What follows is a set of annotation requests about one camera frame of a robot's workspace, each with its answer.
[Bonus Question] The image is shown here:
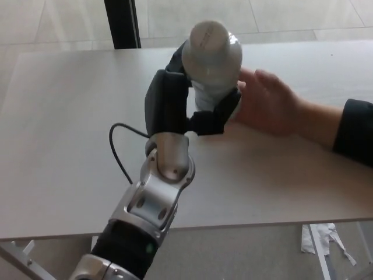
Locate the black vertical door frame post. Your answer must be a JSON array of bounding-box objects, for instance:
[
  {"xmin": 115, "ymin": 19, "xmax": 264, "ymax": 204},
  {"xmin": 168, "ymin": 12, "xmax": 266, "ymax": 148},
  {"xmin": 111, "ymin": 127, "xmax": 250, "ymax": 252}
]
[{"xmin": 104, "ymin": 0, "xmax": 142, "ymax": 50}]

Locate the crumpled white paper scrap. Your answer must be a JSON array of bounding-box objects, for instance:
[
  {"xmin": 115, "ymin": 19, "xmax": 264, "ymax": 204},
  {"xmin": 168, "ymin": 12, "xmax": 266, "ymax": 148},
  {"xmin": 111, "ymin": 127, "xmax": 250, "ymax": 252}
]
[{"xmin": 300, "ymin": 222, "xmax": 358, "ymax": 267}]

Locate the person's dark sleeved forearm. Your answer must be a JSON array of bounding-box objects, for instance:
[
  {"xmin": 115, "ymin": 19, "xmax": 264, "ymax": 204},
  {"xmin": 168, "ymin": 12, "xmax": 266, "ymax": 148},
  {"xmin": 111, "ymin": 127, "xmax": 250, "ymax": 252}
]
[{"xmin": 331, "ymin": 98, "xmax": 373, "ymax": 169}]

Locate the white slanted table leg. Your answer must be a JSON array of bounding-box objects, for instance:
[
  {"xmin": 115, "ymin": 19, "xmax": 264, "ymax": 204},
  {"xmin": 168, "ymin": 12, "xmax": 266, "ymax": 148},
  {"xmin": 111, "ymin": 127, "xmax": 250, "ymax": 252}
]
[{"xmin": 308, "ymin": 224, "xmax": 333, "ymax": 280}]

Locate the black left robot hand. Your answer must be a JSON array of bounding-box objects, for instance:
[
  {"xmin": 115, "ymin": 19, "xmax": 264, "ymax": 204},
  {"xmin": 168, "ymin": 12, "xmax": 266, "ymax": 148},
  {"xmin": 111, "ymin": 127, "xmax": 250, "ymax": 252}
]
[{"xmin": 143, "ymin": 40, "xmax": 242, "ymax": 137}]

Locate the white plastic bottle with cap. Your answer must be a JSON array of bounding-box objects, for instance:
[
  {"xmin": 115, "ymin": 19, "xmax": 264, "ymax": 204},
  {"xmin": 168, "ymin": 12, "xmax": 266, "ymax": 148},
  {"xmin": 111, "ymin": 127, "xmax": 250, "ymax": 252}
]
[{"xmin": 181, "ymin": 19, "xmax": 244, "ymax": 113}]

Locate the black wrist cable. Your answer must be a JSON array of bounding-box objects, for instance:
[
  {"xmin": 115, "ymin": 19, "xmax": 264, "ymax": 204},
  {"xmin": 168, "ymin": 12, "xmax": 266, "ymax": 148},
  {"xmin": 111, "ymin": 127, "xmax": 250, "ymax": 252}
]
[{"xmin": 108, "ymin": 123, "xmax": 150, "ymax": 185}]

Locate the white metal table frame bracket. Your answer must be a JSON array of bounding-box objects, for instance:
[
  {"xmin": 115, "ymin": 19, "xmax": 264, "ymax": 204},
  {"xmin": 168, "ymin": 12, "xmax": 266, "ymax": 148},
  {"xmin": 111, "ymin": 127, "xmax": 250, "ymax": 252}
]
[{"xmin": 0, "ymin": 239, "xmax": 56, "ymax": 280}]

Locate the person's bare hand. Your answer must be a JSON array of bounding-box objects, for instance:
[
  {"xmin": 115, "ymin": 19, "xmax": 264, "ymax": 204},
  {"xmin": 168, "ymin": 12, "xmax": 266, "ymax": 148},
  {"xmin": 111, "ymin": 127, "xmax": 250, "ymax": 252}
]
[{"xmin": 230, "ymin": 68, "xmax": 345, "ymax": 147}]

